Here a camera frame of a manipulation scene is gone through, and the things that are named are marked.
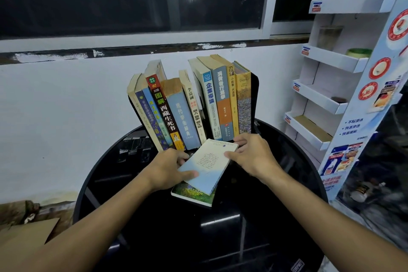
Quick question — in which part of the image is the brown crumpled rag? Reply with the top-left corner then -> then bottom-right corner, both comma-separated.
0,200 -> 40,226

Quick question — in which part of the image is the orange illustrated cover book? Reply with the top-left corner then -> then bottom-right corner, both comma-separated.
144,59 -> 186,151

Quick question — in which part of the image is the person's right hand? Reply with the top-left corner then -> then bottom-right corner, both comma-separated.
224,133 -> 284,185

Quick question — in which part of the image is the green tape roll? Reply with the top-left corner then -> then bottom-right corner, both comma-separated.
346,48 -> 373,58

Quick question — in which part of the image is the yellow book with blue spine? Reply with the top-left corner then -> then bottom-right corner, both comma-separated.
135,74 -> 170,151

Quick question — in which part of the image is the person's left forearm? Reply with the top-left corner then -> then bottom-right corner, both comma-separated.
19,173 -> 157,272

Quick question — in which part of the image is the lavender Hanyu Pinyin dictionary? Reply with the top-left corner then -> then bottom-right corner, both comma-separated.
160,78 -> 201,150

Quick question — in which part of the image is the cream book with barcode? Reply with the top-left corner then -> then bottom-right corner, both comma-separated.
178,70 -> 208,145

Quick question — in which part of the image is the white cardboard display stand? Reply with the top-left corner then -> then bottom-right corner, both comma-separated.
283,0 -> 408,202

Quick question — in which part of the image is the small white bottle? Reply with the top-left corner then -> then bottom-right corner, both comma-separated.
350,181 -> 387,203

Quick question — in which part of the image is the large grey-teal book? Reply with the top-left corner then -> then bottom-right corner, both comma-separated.
197,56 -> 235,142

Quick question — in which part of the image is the person's right forearm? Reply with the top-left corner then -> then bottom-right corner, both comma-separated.
264,170 -> 408,272

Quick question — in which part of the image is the Van Gogh cover handbook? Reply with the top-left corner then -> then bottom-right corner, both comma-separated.
233,60 -> 252,135

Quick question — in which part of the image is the light blue thin booklet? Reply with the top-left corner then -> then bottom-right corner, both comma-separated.
177,139 -> 239,196

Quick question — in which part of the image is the grey cover book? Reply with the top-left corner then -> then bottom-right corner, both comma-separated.
127,73 -> 164,152

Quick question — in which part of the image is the green landscape cover book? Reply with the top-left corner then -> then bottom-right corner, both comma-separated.
171,181 -> 217,208

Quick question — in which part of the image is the Understanding Business textbook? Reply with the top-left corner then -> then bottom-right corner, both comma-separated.
188,57 -> 223,141

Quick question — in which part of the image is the clear glass cup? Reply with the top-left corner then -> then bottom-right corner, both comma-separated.
317,25 -> 344,51

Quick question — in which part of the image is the brown cardboard sheet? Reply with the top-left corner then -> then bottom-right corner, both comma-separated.
0,217 -> 61,272

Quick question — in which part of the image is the yellow book with black characters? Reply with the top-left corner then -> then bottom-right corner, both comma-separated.
210,54 -> 240,138

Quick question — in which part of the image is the person's left hand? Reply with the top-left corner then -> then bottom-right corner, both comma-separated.
140,148 -> 200,192

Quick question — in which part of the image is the round black table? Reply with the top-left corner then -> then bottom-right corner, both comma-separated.
72,119 -> 329,272

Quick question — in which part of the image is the row of books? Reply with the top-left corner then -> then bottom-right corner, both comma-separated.
127,71 -> 259,154

